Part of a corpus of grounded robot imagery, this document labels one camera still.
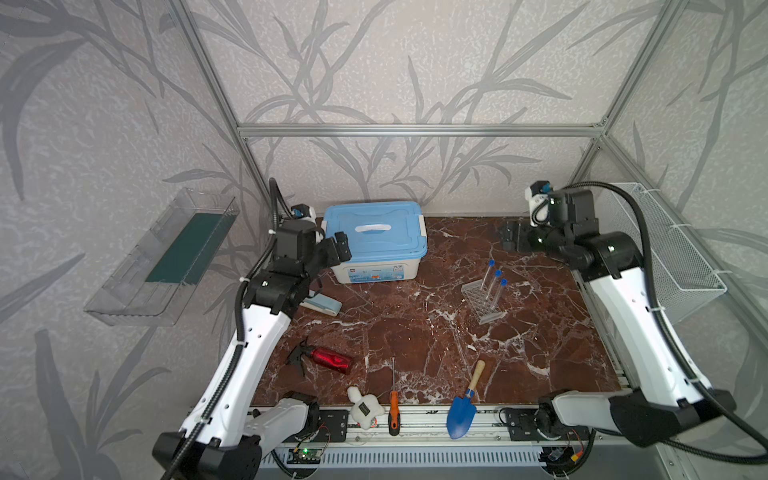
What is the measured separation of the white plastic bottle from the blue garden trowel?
18cm

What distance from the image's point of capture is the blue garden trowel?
75 centimetres

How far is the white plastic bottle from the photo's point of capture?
2.42 ft
